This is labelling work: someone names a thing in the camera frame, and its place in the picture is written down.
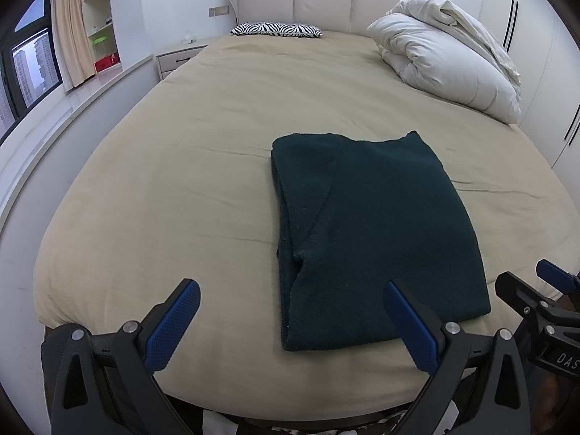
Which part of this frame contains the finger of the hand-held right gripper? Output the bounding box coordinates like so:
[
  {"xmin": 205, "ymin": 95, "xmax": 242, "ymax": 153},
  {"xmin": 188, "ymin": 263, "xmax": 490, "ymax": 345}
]
[
  {"xmin": 494, "ymin": 271, "xmax": 567, "ymax": 327},
  {"xmin": 536, "ymin": 258, "xmax": 580, "ymax": 299}
]

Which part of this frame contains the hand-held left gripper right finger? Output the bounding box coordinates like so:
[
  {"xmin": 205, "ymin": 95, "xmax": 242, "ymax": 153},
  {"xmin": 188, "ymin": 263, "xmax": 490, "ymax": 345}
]
[{"xmin": 383, "ymin": 279, "xmax": 531, "ymax": 435}]

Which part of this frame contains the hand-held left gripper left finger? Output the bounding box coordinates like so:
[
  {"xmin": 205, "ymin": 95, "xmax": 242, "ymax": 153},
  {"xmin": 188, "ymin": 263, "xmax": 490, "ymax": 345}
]
[{"xmin": 41, "ymin": 278, "xmax": 201, "ymax": 435}]

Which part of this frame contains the dark green sweater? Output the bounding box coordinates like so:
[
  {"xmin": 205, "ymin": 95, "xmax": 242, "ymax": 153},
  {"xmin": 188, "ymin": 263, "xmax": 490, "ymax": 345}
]
[{"xmin": 270, "ymin": 130, "xmax": 492, "ymax": 352}]

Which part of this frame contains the beige bed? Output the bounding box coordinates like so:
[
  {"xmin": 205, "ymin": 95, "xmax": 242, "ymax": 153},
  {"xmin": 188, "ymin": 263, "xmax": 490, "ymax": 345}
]
[{"xmin": 33, "ymin": 32, "xmax": 580, "ymax": 422}]

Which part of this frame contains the white wardrobe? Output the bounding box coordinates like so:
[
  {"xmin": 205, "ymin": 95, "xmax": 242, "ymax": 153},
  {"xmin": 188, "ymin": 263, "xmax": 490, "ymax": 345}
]
[{"xmin": 478, "ymin": 0, "xmax": 580, "ymax": 177}]

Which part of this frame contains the white window ledge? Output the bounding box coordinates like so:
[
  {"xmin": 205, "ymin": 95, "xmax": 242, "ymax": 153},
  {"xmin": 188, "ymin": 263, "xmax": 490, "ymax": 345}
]
[{"xmin": 0, "ymin": 53, "xmax": 157, "ymax": 236}]

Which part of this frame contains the white folded duvet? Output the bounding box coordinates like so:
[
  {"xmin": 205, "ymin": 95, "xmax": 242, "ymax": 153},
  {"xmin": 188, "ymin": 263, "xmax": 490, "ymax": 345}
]
[{"xmin": 367, "ymin": 0, "xmax": 522, "ymax": 124}]

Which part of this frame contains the white nightstand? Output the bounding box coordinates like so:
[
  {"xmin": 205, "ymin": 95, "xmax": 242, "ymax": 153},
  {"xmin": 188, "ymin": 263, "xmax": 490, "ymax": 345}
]
[{"xmin": 155, "ymin": 38, "xmax": 209, "ymax": 83}]

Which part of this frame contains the dark framed window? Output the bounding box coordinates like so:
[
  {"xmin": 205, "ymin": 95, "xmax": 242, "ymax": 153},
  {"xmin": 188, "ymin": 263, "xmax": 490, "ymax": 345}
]
[{"xmin": 0, "ymin": 0, "xmax": 63, "ymax": 143}]

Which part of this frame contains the beige curtain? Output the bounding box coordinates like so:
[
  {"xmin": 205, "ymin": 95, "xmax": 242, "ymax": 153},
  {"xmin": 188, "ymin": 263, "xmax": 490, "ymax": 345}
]
[{"xmin": 50, "ymin": 0, "xmax": 97, "ymax": 92}]

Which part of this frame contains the zebra print pillow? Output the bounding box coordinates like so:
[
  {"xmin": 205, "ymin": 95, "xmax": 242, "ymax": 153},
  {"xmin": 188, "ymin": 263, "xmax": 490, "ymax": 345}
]
[{"xmin": 230, "ymin": 22, "xmax": 323, "ymax": 39}]

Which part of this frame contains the white wall shelf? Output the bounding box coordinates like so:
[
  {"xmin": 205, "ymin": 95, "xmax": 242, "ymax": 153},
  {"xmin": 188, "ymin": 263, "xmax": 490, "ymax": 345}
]
[{"xmin": 80, "ymin": 0, "xmax": 123, "ymax": 73}]

